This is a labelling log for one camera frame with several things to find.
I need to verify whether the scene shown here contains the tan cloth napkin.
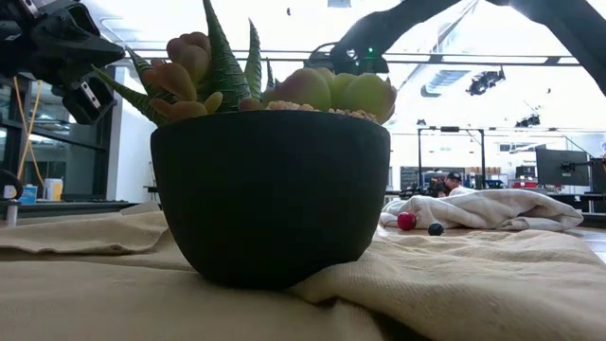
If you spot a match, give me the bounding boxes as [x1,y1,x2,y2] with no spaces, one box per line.
[0,210,606,341]

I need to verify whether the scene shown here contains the black background rig frame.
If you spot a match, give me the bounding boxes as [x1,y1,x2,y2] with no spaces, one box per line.
[416,125,487,190]

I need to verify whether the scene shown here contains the black computer monitor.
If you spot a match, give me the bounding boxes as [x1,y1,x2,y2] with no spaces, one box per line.
[590,158,606,195]
[535,148,591,188]

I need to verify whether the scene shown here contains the grey overhead rig beam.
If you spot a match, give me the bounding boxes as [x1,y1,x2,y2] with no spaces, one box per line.
[97,46,606,67]

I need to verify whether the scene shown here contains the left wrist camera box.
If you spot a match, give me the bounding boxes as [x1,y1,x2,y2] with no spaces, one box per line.
[60,74,117,127]

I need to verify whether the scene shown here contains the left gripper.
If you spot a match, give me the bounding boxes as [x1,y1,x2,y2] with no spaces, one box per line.
[9,0,125,81]

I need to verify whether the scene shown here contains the white checked dish towel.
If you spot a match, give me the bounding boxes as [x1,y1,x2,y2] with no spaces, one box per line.
[378,187,584,232]

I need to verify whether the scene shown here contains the succulents in black pot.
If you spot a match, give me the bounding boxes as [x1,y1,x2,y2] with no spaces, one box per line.
[92,0,399,291]

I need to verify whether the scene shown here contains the black ceiling fixture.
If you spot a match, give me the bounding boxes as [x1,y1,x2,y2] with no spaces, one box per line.
[466,68,507,98]

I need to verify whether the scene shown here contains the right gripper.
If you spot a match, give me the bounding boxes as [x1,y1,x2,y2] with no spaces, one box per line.
[306,43,393,73]

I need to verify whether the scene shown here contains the white yellow jar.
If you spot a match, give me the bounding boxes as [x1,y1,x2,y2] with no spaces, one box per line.
[43,177,64,202]

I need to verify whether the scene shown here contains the person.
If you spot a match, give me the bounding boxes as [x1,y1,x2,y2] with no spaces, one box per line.
[428,170,474,198]

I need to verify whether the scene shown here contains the red toy cherry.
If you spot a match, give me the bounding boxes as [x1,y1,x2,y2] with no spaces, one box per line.
[396,211,418,232]

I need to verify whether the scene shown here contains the yellow cable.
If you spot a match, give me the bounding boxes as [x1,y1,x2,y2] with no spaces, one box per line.
[12,75,46,188]

